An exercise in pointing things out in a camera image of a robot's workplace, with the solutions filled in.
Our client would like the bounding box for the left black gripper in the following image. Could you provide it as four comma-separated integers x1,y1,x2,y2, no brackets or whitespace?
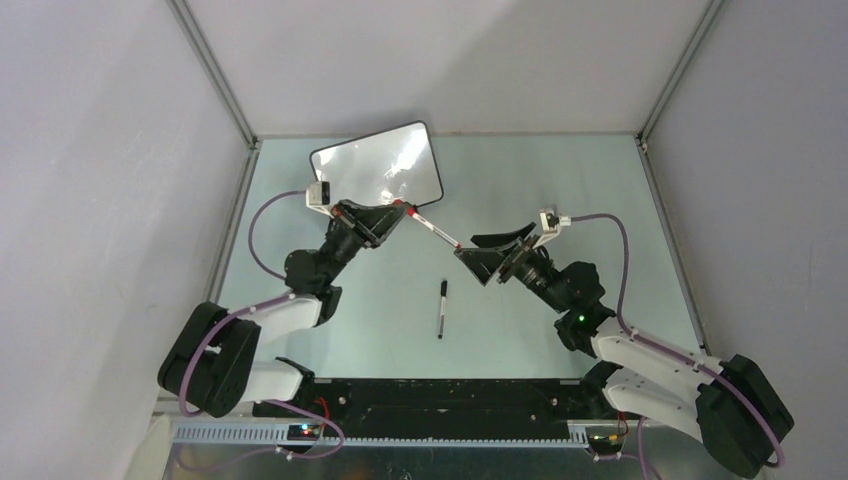
319,200,410,285

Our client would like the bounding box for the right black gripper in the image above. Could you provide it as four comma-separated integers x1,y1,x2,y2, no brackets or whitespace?
455,223,569,314

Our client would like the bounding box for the red whiteboard marker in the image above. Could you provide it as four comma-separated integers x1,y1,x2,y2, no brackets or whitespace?
392,199,462,250

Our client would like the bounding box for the white board black frame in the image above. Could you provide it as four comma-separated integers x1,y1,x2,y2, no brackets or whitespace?
309,120,444,207

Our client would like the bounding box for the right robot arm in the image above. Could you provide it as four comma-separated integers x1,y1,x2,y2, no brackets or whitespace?
454,225,795,479

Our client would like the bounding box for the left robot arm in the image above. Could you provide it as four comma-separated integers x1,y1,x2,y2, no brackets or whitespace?
157,200,415,418

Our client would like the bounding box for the black whiteboard marker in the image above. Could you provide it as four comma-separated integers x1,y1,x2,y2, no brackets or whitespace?
437,279,448,340

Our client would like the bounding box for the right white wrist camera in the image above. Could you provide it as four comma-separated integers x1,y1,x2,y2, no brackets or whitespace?
539,207,572,244

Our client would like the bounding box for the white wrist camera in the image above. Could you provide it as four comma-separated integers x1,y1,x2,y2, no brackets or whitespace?
539,207,572,244
304,181,333,217

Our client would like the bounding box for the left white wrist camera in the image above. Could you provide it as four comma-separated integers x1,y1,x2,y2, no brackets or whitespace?
304,181,333,217

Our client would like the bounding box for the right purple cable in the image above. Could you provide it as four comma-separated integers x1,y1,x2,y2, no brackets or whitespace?
569,213,788,480

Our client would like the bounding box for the purple cable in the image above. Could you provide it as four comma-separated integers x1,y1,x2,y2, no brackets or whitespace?
569,213,788,480
177,190,347,462

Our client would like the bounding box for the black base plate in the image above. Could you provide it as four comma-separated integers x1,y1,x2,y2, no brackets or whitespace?
293,379,618,440

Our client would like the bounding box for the aluminium frame rail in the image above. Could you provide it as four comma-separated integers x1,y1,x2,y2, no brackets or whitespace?
166,0,258,149

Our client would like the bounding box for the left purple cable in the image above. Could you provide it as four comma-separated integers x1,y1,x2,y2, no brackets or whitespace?
177,190,347,462

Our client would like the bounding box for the grey cable duct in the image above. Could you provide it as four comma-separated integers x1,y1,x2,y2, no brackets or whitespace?
172,423,589,448

